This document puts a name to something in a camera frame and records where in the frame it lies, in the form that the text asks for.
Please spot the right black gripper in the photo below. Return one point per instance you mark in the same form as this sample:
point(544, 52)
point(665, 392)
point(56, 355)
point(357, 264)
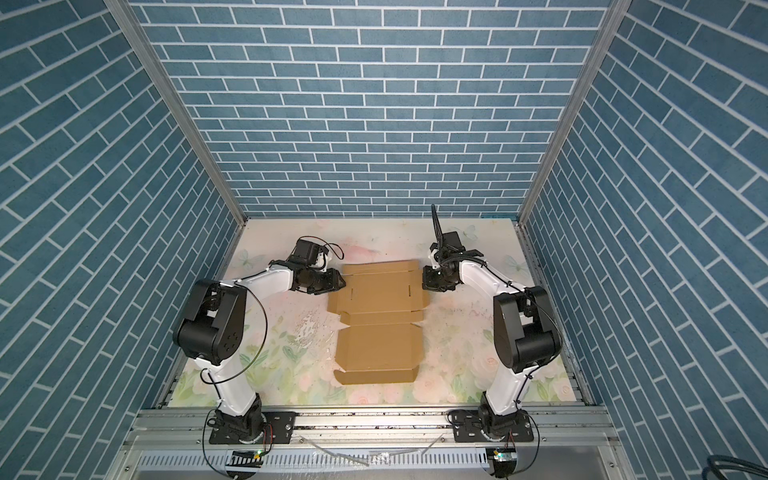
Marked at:
point(428, 282)

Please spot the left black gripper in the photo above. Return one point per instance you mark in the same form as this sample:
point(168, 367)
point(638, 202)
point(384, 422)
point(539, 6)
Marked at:
point(331, 281)

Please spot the brown cardboard paper box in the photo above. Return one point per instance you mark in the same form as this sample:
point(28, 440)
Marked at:
point(381, 307)

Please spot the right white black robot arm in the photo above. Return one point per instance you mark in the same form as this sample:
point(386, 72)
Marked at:
point(525, 334)

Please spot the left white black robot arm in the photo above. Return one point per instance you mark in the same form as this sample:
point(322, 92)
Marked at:
point(212, 323)

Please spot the right green circuit board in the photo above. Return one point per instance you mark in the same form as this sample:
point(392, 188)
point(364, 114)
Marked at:
point(502, 455)

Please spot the green circuit board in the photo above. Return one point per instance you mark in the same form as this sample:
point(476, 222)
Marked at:
point(502, 455)
point(245, 459)

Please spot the left green circuit board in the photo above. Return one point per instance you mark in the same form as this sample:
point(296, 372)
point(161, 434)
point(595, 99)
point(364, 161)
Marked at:
point(245, 459)

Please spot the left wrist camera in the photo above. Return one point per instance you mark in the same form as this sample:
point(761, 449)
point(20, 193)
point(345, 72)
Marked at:
point(309, 254)

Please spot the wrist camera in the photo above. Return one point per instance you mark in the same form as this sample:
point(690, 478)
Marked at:
point(447, 244)
point(309, 254)

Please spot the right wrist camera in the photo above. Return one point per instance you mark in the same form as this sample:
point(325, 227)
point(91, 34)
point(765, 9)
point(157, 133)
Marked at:
point(447, 244)

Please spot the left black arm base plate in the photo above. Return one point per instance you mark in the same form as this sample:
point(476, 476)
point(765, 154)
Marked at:
point(266, 428)

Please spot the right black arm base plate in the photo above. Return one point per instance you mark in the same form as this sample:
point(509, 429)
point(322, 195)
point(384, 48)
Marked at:
point(472, 426)

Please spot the white slotted cable duct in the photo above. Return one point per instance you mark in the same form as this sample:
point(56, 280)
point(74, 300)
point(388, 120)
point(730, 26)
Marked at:
point(306, 460)

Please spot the aluminium front rail frame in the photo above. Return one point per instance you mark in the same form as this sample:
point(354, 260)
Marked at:
point(571, 441)

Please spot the right aluminium corner post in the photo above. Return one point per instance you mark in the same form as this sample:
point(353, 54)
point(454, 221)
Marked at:
point(594, 59)

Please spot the aluminium corner post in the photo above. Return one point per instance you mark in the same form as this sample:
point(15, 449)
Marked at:
point(594, 59)
point(129, 25)

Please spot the left aluminium corner post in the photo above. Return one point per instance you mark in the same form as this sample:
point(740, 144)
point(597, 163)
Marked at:
point(129, 25)

